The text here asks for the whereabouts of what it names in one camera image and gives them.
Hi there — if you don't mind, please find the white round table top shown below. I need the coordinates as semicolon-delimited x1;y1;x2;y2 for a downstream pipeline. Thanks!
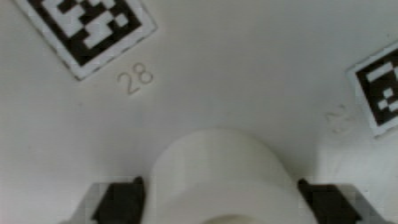
0;0;398;224

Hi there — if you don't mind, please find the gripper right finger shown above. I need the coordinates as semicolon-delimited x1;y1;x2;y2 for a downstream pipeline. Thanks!
297;179;380;224

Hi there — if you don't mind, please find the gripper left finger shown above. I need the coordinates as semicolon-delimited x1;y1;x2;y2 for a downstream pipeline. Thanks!
58;176;146;224

